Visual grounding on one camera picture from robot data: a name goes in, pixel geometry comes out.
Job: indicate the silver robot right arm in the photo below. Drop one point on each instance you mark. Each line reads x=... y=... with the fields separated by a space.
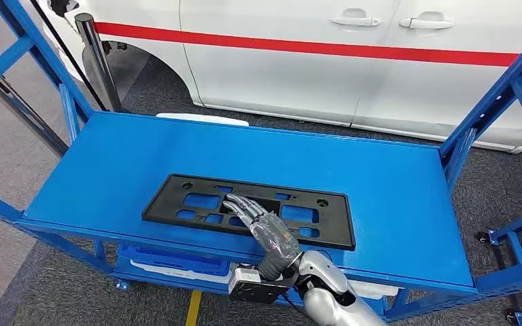
x=328 y=306

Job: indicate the white car body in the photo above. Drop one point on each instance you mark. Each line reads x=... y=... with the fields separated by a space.
x=288 y=76

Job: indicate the chrome stanchion post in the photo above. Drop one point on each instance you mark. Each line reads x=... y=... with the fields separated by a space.
x=22 y=110
x=99 y=63

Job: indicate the blue plastic bin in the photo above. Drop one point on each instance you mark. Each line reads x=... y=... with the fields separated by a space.
x=175 y=262

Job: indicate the yellow floor tape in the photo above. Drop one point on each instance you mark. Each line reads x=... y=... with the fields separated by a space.
x=193 y=310

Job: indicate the blue wheeled cart frame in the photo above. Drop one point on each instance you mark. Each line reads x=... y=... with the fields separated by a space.
x=515 y=252

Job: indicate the blue metal shelf rack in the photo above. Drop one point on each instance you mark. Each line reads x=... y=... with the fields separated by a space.
x=243 y=148

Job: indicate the black plastic plate bracket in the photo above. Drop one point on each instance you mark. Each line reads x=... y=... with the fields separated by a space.
x=171 y=211

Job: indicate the red barrier belt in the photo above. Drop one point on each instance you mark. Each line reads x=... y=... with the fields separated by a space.
x=288 y=45

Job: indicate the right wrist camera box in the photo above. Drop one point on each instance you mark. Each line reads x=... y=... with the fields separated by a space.
x=256 y=288

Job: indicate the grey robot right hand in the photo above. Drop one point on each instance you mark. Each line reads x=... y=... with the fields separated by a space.
x=272 y=236

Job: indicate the white plastic panel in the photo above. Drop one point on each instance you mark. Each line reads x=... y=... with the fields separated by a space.
x=202 y=119

